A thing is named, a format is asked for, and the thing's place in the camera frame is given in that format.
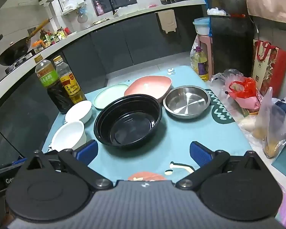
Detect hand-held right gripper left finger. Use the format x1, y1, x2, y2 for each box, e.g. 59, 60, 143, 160
22, 139, 113, 191

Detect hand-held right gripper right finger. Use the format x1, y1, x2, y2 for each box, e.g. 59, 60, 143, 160
176, 141, 265, 191

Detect white ceramic bowl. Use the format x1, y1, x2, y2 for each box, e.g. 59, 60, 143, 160
51, 120, 87, 152
65, 100, 93, 124

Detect black plastic bowl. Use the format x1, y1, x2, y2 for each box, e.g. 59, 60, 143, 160
94, 94, 163, 147

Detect stainless steel bowl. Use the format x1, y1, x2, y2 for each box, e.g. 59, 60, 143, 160
163, 85, 211, 119

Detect green round plate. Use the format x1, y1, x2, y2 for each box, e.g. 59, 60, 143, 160
93, 83, 129, 110

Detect pink plastic bowl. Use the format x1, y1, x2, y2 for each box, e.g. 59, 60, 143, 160
124, 75, 172, 103

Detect blue printed tablecloth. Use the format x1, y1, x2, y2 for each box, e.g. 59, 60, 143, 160
42, 65, 258, 182

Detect white bun bag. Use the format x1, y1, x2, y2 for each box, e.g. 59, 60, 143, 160
237, 116, 265, 140

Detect pink plastic bag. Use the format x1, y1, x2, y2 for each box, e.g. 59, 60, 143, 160
234, 91, 264, 114

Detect yellow cooking oil bottle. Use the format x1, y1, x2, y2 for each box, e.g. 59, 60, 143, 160
53, 56, 87, 105

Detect clear crumpled plastic bag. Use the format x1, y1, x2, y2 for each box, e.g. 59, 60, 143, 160
210, 69, 245, 93

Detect red plastic bag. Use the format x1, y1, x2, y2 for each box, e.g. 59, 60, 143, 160
229, 77, 257, 99

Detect clear plastic food bag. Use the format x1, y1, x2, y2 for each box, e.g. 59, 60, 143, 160
253, 87, 286, 159

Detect dark vinegar bottle green label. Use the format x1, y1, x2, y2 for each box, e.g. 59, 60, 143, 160
35, 54, 74, 114

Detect large cooking oil jug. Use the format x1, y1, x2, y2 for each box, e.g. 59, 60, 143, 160
191, 46, 209, 81

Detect red gift bag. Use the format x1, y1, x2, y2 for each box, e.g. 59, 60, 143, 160
252, 39, 286, 98

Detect black gas stove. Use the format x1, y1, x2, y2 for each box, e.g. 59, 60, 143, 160
0, 52, 36, 86

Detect pink plastic stool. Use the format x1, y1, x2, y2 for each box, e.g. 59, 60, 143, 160
197, 34, 214, 74

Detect orange lid jar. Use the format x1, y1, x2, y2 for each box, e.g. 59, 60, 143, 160
33, 40, 44, 53

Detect black storage cart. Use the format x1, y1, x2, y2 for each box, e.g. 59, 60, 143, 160
205, 0, 255, 77

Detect row of seasoning bottles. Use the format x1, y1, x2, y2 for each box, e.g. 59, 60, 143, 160
39, 27, 71, 48

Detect blue lid plastic container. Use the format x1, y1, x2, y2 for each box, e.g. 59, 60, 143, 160
193, 17, 210, 35

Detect beige hanging waste bin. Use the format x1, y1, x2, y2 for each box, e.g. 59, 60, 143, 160
157, 10, 177, 34

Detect white plastic bag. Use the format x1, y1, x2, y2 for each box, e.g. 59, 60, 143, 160
207, 8, 227, 16

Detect pink soap bottle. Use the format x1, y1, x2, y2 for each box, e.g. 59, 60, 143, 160
95, 1, 104, 17

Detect black wok wooden handle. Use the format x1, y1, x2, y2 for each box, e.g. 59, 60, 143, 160
0, 18, 50, 66

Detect hanging wire strainer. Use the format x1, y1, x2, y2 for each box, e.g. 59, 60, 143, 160
77, 8, 88, 24

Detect white wall shelf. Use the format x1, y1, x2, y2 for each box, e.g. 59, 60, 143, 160
56, 0, 86, 13

